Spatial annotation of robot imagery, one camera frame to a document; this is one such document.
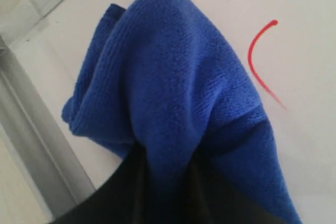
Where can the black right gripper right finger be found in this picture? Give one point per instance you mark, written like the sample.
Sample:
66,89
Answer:
252,208

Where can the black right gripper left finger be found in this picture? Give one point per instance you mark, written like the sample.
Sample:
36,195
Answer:
118,200

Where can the blue cloth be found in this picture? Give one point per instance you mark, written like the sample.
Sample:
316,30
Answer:
161,74

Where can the white board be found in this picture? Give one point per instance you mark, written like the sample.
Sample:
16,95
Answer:
296,59

